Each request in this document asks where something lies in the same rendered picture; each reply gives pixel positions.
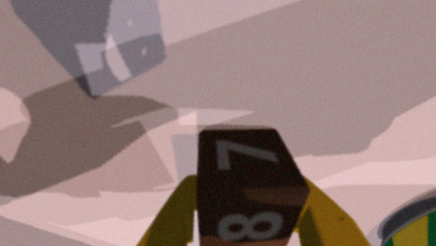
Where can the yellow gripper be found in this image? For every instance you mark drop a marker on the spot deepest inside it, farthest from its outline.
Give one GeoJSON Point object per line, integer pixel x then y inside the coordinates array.
{"type": "Point", "coordinates": [322, 221]}

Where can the green and yellow drink can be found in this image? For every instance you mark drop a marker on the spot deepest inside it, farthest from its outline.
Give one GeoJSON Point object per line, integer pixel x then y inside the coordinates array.
{"type": "Point", "coordinates": [414, 226]}

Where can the brown cube with number 8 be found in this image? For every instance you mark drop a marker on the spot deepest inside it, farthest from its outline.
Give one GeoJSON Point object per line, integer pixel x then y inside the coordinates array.
{"type": "Point", "coordinates": [249, 189]}

